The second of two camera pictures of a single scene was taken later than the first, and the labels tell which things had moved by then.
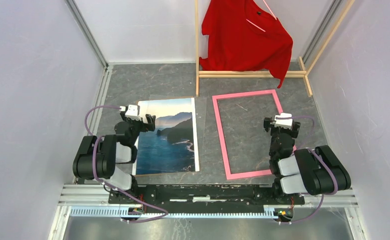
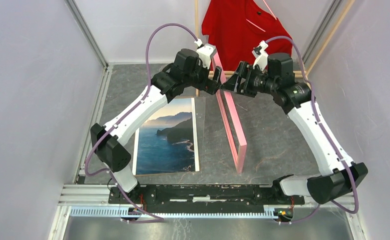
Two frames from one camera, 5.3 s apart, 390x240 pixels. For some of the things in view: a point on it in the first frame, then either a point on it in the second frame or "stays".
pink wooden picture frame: (279, 111) to (221, 96)
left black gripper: (144, 125) to (211, 86)
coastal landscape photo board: (172, 146) stays
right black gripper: (293, 132) to (242, 71)
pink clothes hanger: (271, 12) stays
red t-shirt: (244, 35) stays
